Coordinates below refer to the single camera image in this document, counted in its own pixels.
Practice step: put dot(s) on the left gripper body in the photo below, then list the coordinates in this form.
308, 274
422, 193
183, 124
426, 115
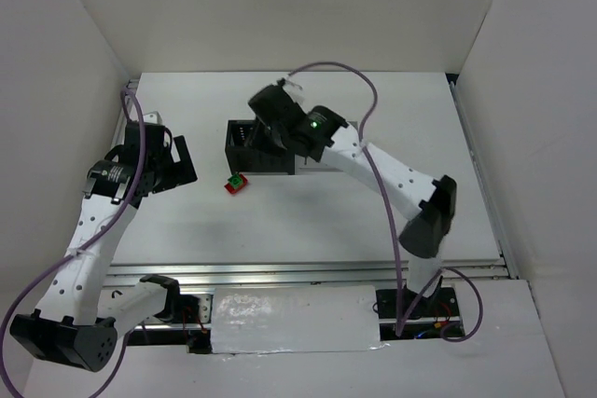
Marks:
169, 170

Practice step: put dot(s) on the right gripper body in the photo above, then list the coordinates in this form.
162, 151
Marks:
269, 125

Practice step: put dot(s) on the green square lego brick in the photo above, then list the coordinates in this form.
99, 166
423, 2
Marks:
237, 180

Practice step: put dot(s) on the red lego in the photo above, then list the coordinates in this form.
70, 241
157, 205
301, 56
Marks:
235, 191

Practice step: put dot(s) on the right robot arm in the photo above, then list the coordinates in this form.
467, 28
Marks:
426, 203

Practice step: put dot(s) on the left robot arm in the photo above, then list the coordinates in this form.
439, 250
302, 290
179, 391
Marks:
71, 324

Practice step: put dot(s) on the black double container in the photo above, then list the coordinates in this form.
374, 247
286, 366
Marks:
249, 149

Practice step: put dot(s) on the white double container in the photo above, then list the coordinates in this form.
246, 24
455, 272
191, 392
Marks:
303, 165

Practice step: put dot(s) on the white foil covered plate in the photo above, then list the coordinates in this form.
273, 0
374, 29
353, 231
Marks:
294, 319

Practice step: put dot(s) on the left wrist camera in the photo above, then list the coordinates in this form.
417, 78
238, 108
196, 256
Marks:
153, 118

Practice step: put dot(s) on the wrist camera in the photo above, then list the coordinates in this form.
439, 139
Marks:
153, 118
294, 90

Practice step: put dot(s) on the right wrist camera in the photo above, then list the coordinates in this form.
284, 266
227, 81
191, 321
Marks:
294, 90

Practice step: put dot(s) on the aluminium rail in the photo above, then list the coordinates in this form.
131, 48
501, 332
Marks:
208, 276

